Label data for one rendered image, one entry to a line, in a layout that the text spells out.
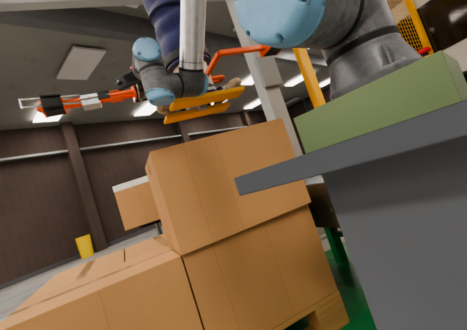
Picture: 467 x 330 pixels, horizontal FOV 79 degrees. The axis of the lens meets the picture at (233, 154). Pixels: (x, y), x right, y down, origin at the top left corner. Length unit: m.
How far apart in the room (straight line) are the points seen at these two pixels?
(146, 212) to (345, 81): 2.25
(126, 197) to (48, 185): 7.04
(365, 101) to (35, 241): 9.17
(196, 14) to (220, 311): 1.05
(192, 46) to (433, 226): 0.83
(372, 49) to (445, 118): 0.26
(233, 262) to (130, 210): 1.64
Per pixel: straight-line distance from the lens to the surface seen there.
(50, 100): 1.30
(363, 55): 0.63
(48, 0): 3.89
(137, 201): 2.67
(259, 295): 1.26
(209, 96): 1.26
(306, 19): 0.50
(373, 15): 0.66
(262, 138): 1.24
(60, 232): 9.53
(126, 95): 1.37
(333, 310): 1.46
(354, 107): 0.56
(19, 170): 9.64
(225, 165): 1.15
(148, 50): 1.03
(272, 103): 2.76
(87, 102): 1.31
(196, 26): 1.04
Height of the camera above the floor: 0.75
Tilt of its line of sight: 5 degrees up
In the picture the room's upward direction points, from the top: 18 degrees counter-clockwise
